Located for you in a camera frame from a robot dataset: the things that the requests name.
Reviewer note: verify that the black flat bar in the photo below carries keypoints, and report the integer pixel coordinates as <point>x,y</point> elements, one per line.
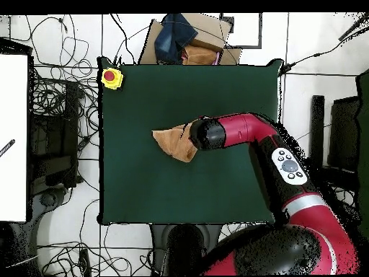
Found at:
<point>317,124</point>

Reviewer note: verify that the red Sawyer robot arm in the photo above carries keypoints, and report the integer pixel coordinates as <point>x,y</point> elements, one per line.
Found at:
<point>245,129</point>

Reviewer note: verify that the dark green table cloth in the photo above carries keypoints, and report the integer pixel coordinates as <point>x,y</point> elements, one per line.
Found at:
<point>144,101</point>

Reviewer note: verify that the striped black rod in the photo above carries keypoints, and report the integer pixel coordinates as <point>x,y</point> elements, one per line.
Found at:
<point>8,146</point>

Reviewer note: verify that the black panel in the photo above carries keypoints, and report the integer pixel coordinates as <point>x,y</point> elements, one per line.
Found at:
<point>344,132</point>

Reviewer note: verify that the dark green fabric panel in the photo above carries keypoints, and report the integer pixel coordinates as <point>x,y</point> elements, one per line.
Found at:
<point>364,144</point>

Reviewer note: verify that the blue jeans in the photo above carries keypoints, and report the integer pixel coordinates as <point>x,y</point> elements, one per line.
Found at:
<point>173,37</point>

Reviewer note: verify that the black power strip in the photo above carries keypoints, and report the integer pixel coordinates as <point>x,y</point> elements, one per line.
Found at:
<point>84,261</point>

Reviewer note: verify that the brown cardboard box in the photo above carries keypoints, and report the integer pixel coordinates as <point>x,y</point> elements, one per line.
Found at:
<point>207,31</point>

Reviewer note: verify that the dark grey stand base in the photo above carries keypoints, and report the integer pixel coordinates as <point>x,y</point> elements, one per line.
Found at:
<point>40,213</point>

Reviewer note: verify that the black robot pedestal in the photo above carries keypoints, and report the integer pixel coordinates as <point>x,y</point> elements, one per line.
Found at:
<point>178,248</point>

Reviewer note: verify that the tan terry towel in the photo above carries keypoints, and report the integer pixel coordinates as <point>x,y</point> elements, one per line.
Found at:
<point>173,141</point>

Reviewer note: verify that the black round knob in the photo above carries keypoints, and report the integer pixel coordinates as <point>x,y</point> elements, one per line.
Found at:
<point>48,199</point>

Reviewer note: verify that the yellow emergency stop button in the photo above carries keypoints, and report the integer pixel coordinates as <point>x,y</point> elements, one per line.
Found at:
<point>115,83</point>

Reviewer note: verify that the black equipment rack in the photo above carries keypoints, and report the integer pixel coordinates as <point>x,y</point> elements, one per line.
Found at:
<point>54,138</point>

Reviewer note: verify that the white panel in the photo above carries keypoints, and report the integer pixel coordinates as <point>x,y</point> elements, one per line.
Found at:
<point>13,115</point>

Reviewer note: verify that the pink cloth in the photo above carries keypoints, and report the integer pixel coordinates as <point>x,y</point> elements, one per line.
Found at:
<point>218,57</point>

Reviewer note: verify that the brown folded cloth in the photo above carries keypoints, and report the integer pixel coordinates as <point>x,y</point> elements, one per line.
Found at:
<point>199,56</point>

